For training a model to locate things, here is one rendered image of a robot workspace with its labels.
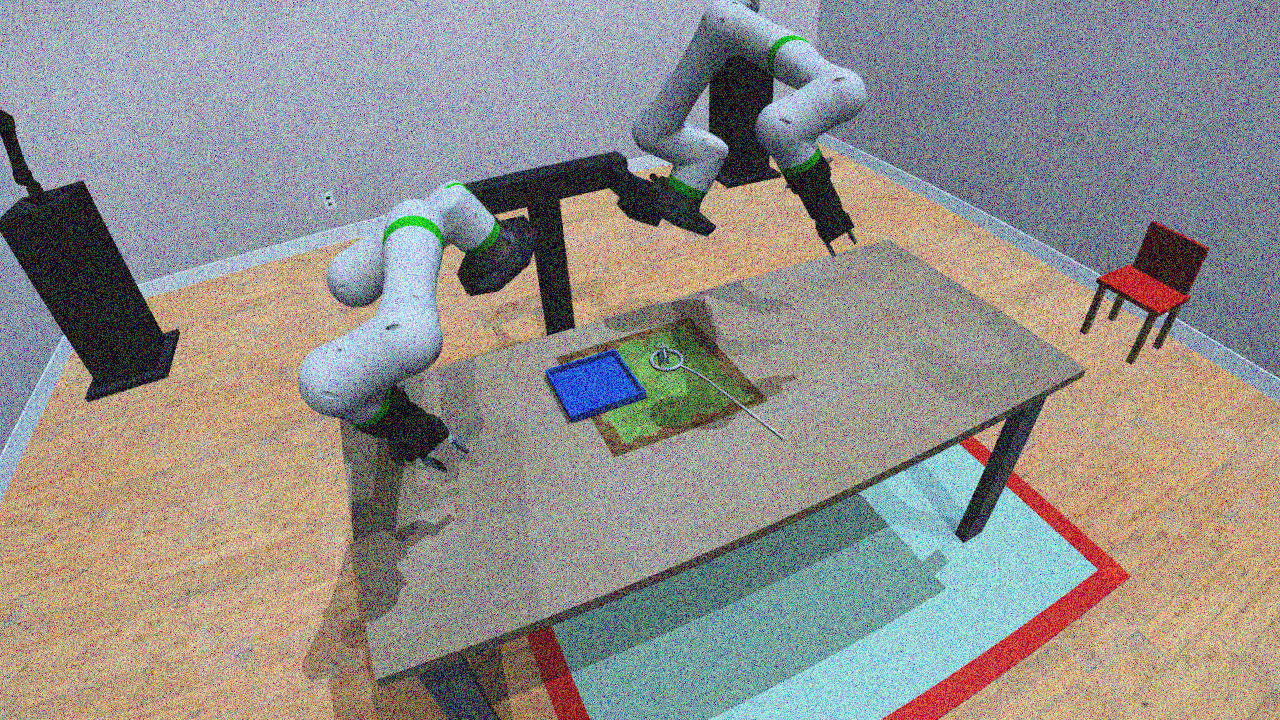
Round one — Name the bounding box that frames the white ring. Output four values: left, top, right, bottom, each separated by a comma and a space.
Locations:
650, 348, 684, 372

